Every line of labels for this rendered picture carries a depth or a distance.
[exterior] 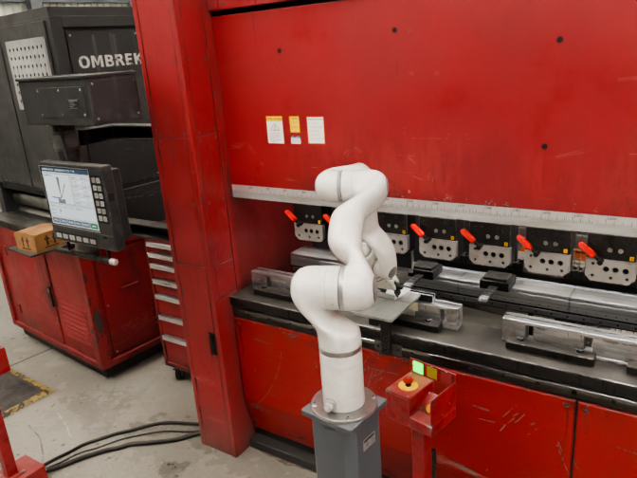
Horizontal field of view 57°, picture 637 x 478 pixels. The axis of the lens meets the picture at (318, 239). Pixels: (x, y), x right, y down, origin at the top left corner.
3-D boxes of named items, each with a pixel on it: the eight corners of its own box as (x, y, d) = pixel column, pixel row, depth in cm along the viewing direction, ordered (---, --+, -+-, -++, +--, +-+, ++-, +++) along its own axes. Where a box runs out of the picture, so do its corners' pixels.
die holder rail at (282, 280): (252, 288, 288) (250, 270, 285) (260, 284, 293) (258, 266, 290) (338, 306, 261) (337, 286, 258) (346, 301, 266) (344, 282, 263)
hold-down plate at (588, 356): (504, 348, 216) (505, 340, 215) (509, 341, 220) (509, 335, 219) (592, 367, 200) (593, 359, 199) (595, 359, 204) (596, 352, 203)
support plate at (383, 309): (350, 314, 227) (350, 311, 226) (381, 289, 247) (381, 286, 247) (391, 322, 217) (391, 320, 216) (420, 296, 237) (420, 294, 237)
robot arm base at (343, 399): (351, 432, 155) (347, 372, 150) (298, 410, 167) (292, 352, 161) (390, 398, 169) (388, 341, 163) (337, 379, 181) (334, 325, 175)
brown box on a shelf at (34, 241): (8, 249, 344) (2, 229, 341) (49, 237, 363) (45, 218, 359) (30, 258, 326) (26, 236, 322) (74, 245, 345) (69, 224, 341)
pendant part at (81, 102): (55, 264, 275) (12, 78, 249) (100, 248, 294) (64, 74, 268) (123, 281, 247) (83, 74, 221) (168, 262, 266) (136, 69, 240)
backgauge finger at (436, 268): (392, 288, 248) (391, 277, 247) (417, 267, 269) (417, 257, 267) (418, 293, 242) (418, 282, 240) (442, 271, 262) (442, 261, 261)
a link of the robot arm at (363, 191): (318, 318, 158) (378, 320, 155) (310, 292, 150) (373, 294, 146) (341, 188, 190) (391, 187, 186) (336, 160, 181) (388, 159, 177)
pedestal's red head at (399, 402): (386, 416, 217) (384, 375, 211) (411, 397, 227) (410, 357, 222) (431, 438, 203) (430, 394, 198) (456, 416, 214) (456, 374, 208)
